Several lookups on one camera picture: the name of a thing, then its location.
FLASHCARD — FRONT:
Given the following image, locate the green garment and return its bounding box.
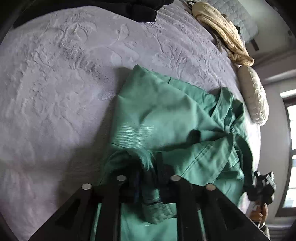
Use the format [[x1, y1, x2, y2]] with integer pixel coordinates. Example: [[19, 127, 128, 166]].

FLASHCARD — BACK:
[[101, 65, 253, 240]]

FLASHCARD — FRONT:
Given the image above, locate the black garment on bed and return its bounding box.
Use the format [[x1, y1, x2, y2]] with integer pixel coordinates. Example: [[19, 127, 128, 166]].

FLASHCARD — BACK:
[[14, 0, 173, 28]]

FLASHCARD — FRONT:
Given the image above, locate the beige crumpled blanket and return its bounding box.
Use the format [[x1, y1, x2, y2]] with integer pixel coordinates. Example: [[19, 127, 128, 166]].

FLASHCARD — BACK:
[[192, 2, 254, 67]]

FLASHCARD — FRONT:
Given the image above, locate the grey quilted headboard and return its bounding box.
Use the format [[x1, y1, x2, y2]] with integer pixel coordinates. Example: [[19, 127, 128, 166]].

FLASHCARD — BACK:
[[205, 0, 258, 43]]

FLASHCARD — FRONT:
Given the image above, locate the cream round ruffled pillow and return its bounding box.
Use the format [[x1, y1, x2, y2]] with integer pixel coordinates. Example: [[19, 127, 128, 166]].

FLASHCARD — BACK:
[[237, 65, 269, 126]]

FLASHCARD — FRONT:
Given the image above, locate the person's right hand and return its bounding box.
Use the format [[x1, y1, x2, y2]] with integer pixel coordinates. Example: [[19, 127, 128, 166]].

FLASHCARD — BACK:
[[249, 203, 268, 224]]

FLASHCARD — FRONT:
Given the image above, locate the window with dark frame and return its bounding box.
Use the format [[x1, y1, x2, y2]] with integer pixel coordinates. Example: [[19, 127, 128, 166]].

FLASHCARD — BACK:
[[276, 89, 295, 217]]

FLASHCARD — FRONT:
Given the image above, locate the lavender textured bedspread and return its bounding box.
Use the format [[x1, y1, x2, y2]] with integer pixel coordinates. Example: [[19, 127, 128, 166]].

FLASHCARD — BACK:
[[0, 2, 262, 241]]

